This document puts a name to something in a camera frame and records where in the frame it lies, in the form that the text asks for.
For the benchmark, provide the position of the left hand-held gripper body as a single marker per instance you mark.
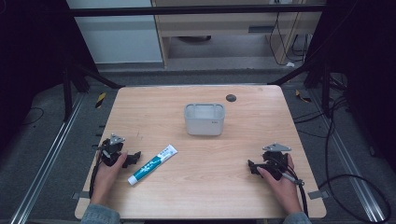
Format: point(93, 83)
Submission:
point(109, 152)

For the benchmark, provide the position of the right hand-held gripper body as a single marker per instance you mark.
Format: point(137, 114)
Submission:
point(275, 160)

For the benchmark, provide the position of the teal and white toothpaste tube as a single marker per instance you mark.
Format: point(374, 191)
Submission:
point(149, 166)

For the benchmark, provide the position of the grey plastic container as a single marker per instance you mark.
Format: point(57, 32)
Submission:
point(204, 126)

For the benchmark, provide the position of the person's left hand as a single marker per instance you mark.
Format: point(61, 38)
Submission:
point(104, 182)

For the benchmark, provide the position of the person's right hand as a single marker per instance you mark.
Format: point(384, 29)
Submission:
point(285, 193)

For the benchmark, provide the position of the yellow and black tape strip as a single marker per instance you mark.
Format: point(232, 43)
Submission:
point(100, 100)
point(302, 97)

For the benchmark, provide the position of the dark round table grommet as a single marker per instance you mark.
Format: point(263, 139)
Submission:
point(231, 98)

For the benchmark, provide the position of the black metal stand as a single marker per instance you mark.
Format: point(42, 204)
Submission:
point(326, 90)
point(67, 93)

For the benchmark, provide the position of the white cabinet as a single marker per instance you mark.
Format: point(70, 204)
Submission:
point(118, 40)

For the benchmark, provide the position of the dark curtain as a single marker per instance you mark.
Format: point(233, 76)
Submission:
point(367, 62)
point(31, 56)

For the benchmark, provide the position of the light wooden desk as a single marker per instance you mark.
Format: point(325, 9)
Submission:
point(218, 26)

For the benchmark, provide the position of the grey metal table bracket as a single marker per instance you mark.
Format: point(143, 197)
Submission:
point(318, 194)
point(80, 195)

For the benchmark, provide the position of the metal floor rail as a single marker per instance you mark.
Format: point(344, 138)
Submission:
point(46, 161)
point(351, 168)

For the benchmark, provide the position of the black horizontal frame bar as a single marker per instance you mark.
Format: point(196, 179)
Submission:
point(186, 10)

